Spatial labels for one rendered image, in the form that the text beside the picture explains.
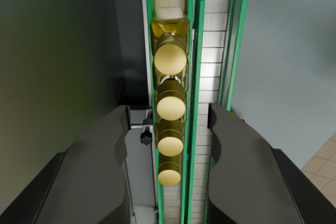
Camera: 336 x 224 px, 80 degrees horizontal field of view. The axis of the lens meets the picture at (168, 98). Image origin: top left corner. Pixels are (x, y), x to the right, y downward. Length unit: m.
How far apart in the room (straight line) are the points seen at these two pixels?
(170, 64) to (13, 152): 0.15
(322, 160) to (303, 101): 1.59
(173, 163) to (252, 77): 0.48
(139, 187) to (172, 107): 0.59
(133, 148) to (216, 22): 0.43
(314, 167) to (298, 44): 1.80
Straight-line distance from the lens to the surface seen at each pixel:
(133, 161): 0.70
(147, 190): 0.81
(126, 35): 0.64
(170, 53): 0.21
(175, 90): 0.24
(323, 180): 2.62
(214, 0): 0.49
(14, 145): 0.20
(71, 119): 0.27
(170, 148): 0.27
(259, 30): 0.67
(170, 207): 0.88
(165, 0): 0.48
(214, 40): 0.50
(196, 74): 0.43
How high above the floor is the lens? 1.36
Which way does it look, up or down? 61 degrees down
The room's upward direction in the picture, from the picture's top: 179 degrees counter-clockwise
